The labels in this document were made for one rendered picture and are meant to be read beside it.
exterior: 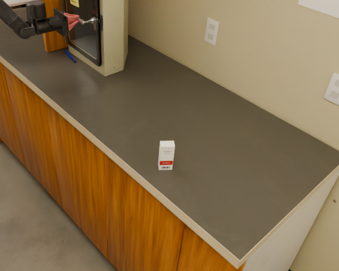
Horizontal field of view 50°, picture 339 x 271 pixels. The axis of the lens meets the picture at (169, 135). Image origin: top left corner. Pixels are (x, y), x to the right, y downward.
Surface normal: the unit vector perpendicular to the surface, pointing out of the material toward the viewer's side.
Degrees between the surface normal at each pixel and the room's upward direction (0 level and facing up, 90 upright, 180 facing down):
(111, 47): 90
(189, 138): 0
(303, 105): 90
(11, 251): 0
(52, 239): 0
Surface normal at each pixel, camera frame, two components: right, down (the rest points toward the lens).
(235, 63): -0.72, 0.39
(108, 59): 0.69, 0.50
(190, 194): 0.08, -0.78
